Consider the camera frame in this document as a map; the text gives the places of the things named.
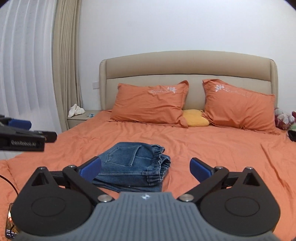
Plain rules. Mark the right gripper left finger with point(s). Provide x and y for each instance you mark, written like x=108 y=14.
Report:
x=54 y=203

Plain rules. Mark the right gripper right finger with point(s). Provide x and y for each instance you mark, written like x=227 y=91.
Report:
x=236 y=203

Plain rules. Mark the blue denim jeans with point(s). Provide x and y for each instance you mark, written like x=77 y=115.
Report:
x=133 y=167

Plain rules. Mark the white sheer curtain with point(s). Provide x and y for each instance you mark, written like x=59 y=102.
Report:
x=27 y=90

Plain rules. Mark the smartphone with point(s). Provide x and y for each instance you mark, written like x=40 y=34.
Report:
x=11 y=231

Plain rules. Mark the orange duvet cover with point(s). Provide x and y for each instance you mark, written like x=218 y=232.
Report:
x=272 y=156

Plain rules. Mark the beige nightstand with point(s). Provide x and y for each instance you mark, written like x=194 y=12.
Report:
x=78 y=119

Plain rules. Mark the white crumpled cloth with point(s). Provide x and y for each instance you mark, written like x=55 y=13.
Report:
x=75 y=110

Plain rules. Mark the black puffer jacket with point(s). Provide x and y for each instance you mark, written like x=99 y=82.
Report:
x=292 y=135

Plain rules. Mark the small yellow pillow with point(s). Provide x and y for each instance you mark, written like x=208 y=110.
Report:
x=194 y=118

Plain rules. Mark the orange pillow right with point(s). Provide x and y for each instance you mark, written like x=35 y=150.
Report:
x=235 y=107

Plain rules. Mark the orange pillow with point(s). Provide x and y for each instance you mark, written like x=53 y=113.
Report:
x=235 y=107
x=161 y=104

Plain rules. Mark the orange pillow left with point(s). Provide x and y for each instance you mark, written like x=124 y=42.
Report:
x=161 y=104

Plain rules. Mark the beige curtain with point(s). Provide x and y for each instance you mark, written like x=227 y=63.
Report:
x=65 y=55

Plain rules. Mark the beige upholstered headboard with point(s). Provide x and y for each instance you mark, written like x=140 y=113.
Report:
x=171 y=67

